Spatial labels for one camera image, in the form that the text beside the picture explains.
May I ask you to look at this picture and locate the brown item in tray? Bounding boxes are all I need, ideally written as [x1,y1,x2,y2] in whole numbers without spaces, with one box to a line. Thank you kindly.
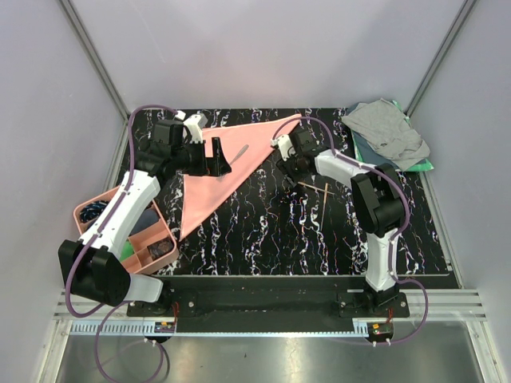
[148,239,174,259]

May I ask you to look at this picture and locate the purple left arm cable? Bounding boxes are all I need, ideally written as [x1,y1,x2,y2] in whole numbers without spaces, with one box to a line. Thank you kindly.
[64,104,176,381]

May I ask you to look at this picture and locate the aluminium front rail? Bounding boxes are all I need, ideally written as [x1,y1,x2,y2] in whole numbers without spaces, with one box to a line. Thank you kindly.
[53,290,489,326]

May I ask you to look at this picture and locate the pink compartment tray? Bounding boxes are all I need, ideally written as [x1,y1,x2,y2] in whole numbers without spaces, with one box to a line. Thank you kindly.
[73,188,179,275]

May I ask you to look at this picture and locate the grey cable duct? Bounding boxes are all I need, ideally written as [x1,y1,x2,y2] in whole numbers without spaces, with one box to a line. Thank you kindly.
[70,319,369,338]

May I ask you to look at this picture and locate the aluminium frame post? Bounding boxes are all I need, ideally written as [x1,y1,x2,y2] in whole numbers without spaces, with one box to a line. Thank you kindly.
[57,0,131,116]
[406,0,478,117]

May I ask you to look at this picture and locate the green item in tray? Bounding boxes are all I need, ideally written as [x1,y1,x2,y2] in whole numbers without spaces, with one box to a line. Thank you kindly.
[120,240,135,261]

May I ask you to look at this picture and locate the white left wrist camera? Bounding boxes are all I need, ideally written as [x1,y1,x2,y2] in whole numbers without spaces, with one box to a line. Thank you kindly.
[175,110,208,144]

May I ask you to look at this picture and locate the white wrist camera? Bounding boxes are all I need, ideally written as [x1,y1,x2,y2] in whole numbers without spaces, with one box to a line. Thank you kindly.
[271,134,296,161]
[175,110,208,144]

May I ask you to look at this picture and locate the grey cloth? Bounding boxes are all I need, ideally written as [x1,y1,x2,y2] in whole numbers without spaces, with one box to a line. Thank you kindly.
[341,97,431,171]

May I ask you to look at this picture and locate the aluminium frame post right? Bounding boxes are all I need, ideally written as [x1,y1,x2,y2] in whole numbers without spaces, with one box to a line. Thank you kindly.
[406,0,478,117]

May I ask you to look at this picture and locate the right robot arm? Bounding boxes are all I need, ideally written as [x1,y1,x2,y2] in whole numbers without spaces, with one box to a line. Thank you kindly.
[271,130,410,317]

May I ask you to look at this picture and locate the wooden chopstick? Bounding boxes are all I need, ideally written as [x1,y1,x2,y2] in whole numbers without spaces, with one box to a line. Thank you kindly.
[298,182,335,195]
[320,183,329,231]

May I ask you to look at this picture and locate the blue patterned item in tray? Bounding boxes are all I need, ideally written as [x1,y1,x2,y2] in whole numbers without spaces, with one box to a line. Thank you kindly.
[79,200,109,223]

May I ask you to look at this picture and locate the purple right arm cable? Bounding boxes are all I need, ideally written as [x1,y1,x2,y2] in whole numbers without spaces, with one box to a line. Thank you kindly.
[272,116,430,346]

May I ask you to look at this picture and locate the aluminium frame post left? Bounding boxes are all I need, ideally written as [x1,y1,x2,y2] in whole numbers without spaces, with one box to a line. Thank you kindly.
[57,0,131,116]

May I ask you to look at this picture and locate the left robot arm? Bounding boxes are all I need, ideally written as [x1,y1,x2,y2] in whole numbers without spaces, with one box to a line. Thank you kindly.
[58,113,232,317]

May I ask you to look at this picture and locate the silver fork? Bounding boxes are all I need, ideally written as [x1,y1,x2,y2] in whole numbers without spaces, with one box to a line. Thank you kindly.
[217,144,249,182]

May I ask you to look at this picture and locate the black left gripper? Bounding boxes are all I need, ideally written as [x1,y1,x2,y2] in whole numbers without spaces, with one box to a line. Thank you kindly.
[172,137,232,177]

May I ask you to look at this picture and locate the green mat under cloths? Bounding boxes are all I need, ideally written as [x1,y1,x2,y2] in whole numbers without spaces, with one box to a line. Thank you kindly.
[356,99,435,173]

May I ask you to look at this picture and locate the dark blue cloth in tray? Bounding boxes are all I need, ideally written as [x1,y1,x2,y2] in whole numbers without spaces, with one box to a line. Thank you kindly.
[129,209,160,236]

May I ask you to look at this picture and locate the pink satin napkin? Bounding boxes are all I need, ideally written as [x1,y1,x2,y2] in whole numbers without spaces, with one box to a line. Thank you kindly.
[177,113,303,243]

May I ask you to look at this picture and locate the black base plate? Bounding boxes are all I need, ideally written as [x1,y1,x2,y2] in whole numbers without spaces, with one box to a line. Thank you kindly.
[127,275,410,336]

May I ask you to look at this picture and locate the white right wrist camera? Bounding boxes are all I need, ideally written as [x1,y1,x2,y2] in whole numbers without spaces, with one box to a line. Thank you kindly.
[271,134,296,161]

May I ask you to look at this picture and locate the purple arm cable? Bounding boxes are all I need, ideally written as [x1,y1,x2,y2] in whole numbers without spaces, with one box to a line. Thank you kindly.
[64,104,176,381]
[272,116,430,346]

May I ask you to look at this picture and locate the dark blue folded cloth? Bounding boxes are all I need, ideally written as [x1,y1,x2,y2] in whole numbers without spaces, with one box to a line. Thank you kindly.
[351,132,398,169]

